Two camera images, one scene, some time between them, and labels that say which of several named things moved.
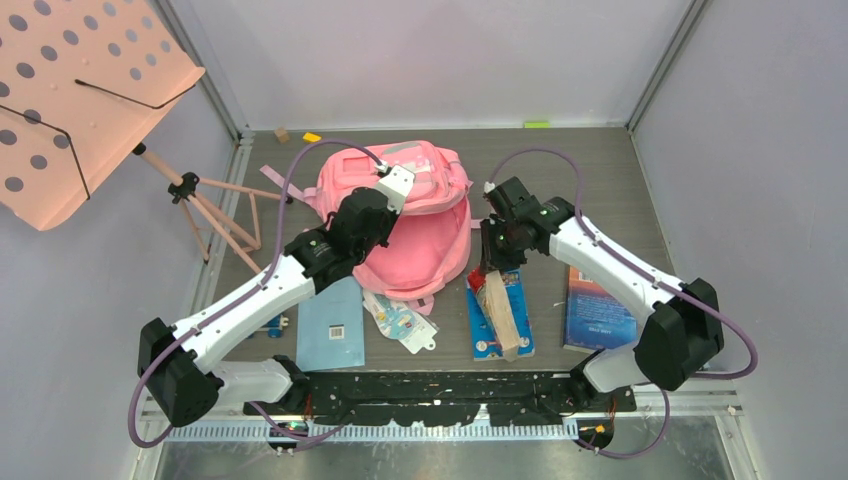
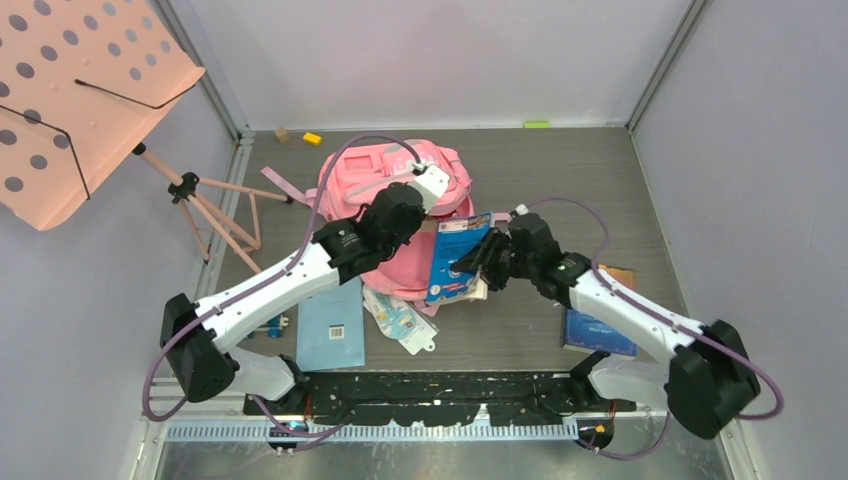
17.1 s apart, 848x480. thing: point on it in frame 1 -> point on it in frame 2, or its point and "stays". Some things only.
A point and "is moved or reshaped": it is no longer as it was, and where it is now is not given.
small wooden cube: [282, 135] stays
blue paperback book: [485, 340] -> [454, 238]
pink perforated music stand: [83, 84] stays
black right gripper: [493, 259] -> [482, 257]
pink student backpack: [427, 248] stays
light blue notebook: [330, 327] stays
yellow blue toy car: [275, 327] stays
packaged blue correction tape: [395, 317] stays
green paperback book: [493, 295] is moved or reshaped
